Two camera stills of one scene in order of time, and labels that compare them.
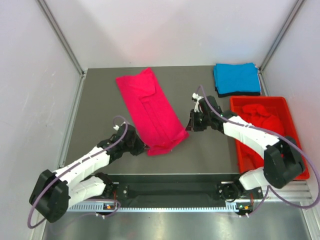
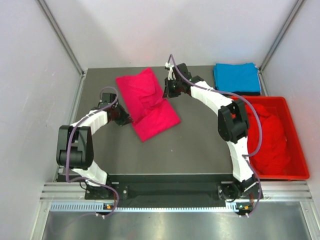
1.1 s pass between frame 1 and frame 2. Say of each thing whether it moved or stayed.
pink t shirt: moved
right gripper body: moved
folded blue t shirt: stayed
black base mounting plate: stayed
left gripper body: moved
